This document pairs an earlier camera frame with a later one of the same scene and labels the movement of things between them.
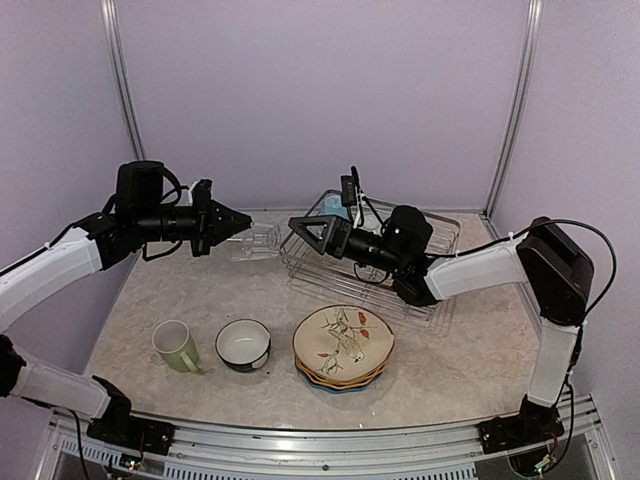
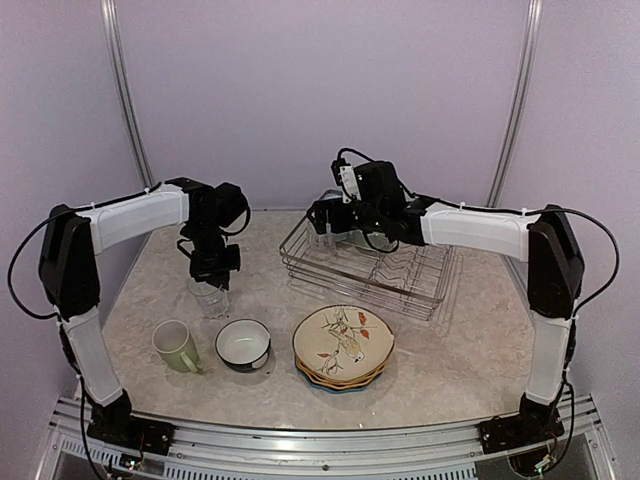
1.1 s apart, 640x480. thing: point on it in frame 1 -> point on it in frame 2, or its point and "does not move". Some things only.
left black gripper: [213, 227] -> [201, 273]
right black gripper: [333, 240] -> [337, 226]
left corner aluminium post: [112, 30] does not move
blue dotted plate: [319, 388] does not move
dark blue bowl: [243, 344] does not move
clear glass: [260, 241] -> [213, 300]
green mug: [172, 340] does not move
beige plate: [342, 341] does not move
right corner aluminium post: [535, 9] does not move
